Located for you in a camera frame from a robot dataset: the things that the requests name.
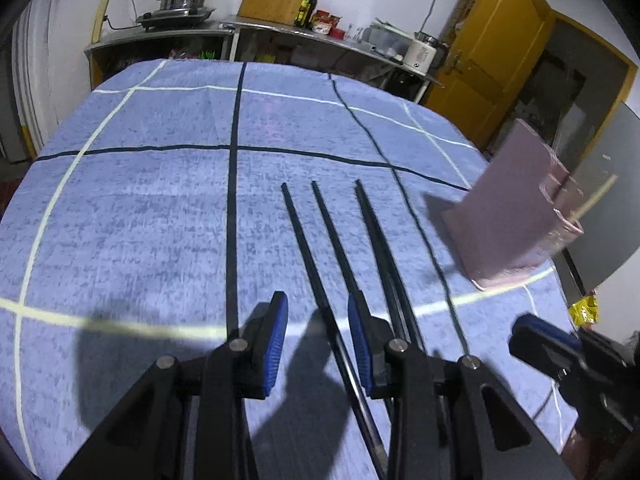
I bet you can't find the clear plastic storage box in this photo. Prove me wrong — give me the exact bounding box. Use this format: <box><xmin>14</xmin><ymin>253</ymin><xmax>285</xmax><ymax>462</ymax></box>
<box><xmin>367</xmin><ymin>20</ymin><xmax>416</xmax><ymax>56</ymax></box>

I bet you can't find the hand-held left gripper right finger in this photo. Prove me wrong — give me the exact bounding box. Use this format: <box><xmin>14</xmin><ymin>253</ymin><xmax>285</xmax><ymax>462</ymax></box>
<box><xmin>346</xmin><ymin>292</ymin><xmax>576</xmax><ymax>480</ymax></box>

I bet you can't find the low steel kitchen shelf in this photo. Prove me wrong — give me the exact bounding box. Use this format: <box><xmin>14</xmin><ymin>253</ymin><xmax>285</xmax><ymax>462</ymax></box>
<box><xmin>84</xmin><ymin>25</ymin><xmax>236</xmax><ymax>91</ymax></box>

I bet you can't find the black induction cooker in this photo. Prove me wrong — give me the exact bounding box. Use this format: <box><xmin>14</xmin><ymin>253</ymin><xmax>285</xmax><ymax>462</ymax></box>
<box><xmin>136</xmin><ymin>7</ymin><xmax>217</xmax><ymax>28</ymax></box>

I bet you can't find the yellow wooden door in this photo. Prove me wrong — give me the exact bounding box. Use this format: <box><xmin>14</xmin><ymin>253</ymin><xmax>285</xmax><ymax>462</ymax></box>
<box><xmin>425</xmin><ymin>0</ymin><xmax>556</xmax><ymax>148</ymax></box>

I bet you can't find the yellow wooden door frame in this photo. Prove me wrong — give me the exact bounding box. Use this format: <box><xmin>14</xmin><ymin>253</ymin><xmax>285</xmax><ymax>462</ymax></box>
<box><xmin>480</xmin><ymin>7</ymin><xmax>640</xmax><ymax>156</ymax></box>

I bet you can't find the light wooden chopstick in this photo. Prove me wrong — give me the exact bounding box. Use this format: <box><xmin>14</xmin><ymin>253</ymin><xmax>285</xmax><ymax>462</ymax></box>
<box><xmin>570</xmin><ymin>174</ymin><xmax>619</xmax><ymax>221</ymax></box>

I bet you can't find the yellow wooden stick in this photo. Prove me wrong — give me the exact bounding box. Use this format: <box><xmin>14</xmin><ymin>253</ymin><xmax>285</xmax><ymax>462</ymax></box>
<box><xmin>90</xmin><ymin>0</ymin><xmax>110</xmax><ymax>43</ymax></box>

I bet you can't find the tall steel kitchen table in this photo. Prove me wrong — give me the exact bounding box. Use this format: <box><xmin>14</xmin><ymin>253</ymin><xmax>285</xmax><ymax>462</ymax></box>
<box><xmin>220</xmin><ymin>15</ymin><xmax>443</xmax><ymax>103</ymax></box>

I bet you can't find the wall calendar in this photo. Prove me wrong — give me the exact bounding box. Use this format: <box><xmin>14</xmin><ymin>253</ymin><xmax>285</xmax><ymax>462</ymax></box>
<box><xmin>452</xmin><ymin>0</ymin><xmax>493</xmax><ymax>36</ymax></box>

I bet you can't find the pink plastic utensil holder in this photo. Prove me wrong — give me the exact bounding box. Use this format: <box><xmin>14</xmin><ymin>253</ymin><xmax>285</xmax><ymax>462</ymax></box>
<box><xmin>440</xmin><ymin>119</ymin><xmax>586</xmax><ymax>292</ymax></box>

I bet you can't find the white electric kettle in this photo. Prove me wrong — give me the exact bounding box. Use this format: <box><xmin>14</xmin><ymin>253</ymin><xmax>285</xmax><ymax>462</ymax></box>
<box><xmin>402</xmin><ymin>31</ymin><xmax>448</xmax><ymax>73</ymax></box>

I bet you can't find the yellow plastic bag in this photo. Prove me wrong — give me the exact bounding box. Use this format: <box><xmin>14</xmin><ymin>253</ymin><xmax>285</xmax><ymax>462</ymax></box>
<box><xmin>570</xmin><ymin>294</ymin><xmax>600</xmax><ymax>328</ymax></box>

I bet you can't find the red lid sauce jar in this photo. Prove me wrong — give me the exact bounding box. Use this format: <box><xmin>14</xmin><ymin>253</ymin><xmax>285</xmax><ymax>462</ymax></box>
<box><xmin>312</xmin><ymin>10</ymin><xmax>343</xmax><ymax>36</ymax></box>

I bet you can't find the blue checked blanket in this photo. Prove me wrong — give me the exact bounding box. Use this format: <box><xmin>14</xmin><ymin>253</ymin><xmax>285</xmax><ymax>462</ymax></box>
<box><xmin>0</xmin><ymin>57</ymin><xmax>581</xmax><ymax>480</ymax></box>

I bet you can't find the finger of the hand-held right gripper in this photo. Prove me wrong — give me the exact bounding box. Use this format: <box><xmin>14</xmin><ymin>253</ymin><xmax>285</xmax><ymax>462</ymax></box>
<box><xmin>509</xmin><ymin>312</ymin><xmax>583</xmax><ymax>378</ymax></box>

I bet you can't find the black chopstick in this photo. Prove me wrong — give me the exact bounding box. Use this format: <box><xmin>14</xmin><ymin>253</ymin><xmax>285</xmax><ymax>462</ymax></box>
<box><xmin>356</xmin><ymin>179</ymin><xmax>427</xmax><ymax>353</ymax></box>
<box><xmin>354</xmin><ymin>180</ymin><xmax>408</xmax><ymax>343</ymax></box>
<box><xmin>311</xmin><ymin>180</ymin><xmax>365</xmax><ymax>311</ymax></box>
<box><xmin>281</xmin><ymin>183</ymin><xmax>390</xmax><ymax>480</ymax></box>

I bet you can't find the grey refrigerator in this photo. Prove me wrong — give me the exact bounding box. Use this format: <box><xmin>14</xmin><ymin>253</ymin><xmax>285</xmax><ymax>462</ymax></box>
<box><xmin>562</xmin><ymin>102</ymin><xmax>640</xmax><ymax>306</ymax></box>

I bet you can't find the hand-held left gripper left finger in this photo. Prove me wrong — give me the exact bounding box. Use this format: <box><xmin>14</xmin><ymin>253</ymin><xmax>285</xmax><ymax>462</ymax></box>
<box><xmin>57</xmin><ymin>290</ymin><xmax>291</xmax><ymax>480</ymax></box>

